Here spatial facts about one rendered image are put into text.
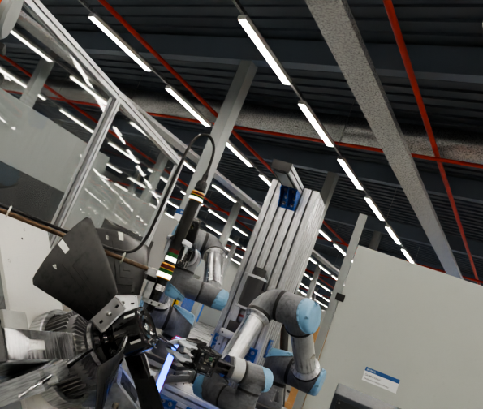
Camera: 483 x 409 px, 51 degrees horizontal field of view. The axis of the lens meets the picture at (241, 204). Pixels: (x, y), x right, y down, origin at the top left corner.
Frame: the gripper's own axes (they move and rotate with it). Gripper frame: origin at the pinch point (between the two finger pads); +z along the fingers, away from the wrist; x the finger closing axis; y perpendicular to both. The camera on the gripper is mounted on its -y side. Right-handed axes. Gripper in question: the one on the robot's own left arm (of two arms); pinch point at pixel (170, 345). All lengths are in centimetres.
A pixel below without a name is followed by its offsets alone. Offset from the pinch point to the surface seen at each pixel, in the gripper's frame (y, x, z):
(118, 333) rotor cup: 16.7, -2.3, 20.1
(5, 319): 28, 0, 48
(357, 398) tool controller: 17, -7, -59
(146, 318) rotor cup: 12.0, -7.5, 13.6
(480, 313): -75, -58, -190
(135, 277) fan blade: -1.3, -15.3, 18.5
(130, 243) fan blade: -10.8, -23.3, 22.4
